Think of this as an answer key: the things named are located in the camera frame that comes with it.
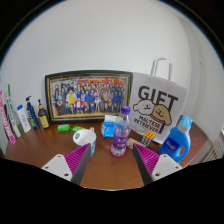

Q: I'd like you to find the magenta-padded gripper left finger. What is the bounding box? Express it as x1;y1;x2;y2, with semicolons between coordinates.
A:
41;143;92;186

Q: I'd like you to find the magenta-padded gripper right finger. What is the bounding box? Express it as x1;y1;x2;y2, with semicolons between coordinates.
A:
132;143;184;186

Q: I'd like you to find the clear purple-capped water bottle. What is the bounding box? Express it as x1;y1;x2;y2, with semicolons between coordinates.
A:
110;105;132;158

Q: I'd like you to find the blue detergent bottle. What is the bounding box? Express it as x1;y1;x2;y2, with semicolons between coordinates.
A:
158;114;194;164

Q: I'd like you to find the colourful puzzle cube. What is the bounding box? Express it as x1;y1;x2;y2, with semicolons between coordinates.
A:
140;130;157;148

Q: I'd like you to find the blue patterned paper cup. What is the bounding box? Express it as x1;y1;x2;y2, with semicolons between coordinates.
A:
72;128;97;158

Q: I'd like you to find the flat round red coaster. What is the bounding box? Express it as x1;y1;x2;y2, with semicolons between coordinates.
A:
110;148;129;159

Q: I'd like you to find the brown pump bottle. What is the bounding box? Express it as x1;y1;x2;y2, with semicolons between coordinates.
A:
37;98;51;130

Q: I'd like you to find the white radiator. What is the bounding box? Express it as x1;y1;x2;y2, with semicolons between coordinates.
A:
202;139;224;163

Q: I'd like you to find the white blue-capped lotion bottle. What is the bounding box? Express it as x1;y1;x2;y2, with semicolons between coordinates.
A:
16;104;32;134

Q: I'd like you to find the blue tissue pack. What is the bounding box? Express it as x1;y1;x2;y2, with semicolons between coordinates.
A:
100;114;118;139

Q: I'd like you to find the white paper gift bag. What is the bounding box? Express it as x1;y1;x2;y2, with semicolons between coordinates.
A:
128;57;189;144

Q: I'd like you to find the white tube with pink lettering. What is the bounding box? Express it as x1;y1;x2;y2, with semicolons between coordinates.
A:
0;89;17;145

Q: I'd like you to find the white tube with green stripe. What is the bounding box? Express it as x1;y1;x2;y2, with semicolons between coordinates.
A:
3;83;23;138

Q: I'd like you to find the framed cartoon group picture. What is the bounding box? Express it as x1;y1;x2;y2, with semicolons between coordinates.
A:
44;69;134;124

